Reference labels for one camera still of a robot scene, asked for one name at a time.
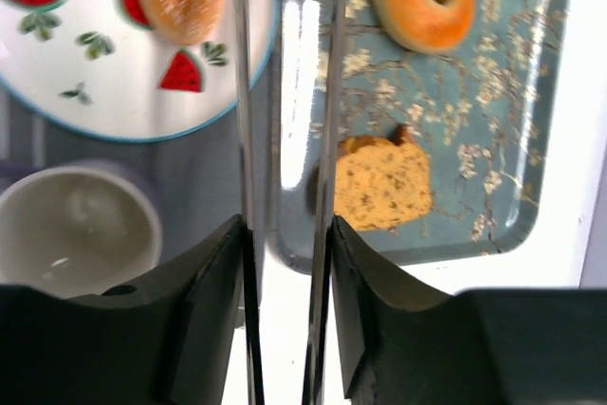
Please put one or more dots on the brown seeded bread slice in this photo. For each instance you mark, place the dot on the brown seeded bread slice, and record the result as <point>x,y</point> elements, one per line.
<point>382,183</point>

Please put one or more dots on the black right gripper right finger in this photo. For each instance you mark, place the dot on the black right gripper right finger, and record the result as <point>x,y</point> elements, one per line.
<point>402,341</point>

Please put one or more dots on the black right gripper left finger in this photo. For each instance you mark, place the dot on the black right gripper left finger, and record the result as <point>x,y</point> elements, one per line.
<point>161,338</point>

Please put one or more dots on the white watermelon pattern plate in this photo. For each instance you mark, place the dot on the white watermelon pattern plate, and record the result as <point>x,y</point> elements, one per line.
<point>98,67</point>

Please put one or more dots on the purple ceramic mug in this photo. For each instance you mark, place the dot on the purple ceramic mug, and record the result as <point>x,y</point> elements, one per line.
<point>77,228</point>

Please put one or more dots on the grey cloth placemat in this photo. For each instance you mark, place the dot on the grey cloth placemat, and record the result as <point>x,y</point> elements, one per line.
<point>197,178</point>

